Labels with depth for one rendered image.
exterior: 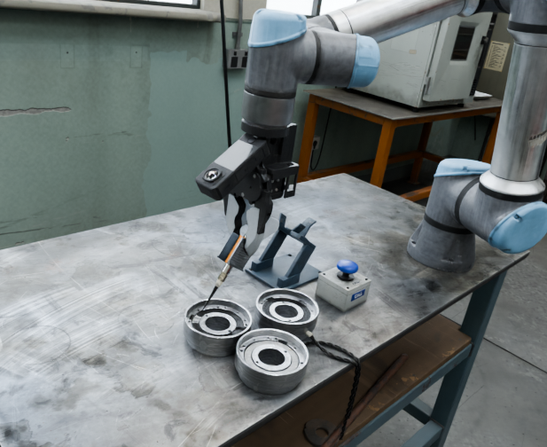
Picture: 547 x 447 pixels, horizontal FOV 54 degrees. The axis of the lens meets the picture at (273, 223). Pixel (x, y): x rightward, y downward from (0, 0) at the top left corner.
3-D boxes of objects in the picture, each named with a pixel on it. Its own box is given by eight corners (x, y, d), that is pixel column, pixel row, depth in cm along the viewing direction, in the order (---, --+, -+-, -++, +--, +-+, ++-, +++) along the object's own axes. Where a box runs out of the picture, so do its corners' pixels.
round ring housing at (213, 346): (172, 350, 80) (174, 328, 79) (194, 313, 90) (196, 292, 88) (240, 366, 79) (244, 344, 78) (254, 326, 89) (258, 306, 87)
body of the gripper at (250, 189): (295, 200, 85) (307, 126, 80) (256, 211, 79) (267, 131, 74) (261, 184, 90) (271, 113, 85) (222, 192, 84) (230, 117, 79)
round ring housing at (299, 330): (240, 318, 90) (243, 298, 89) (285, 301, 97) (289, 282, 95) (281, 353, 83) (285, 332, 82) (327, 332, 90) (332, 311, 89)
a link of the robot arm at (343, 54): (352, 28, 85) (289, 21, 81) (389, 39, 76) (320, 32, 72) (342, 79, 89) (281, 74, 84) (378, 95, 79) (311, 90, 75)
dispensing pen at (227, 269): (188, 303, 84) (243, 212, 85) (204, 309, 88) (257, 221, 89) (197, 309, 83) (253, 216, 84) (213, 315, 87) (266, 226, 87)
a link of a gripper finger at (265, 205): (271, 235, 82) (275, 179, 79) (264, 238, 81) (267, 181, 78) (250, 226, 85) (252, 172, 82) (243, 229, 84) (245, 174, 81)
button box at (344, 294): (344, 312, 96) (349, 289, 94) (315, 294, 101) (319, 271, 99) (370, 299, 102) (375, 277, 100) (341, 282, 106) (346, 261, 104)
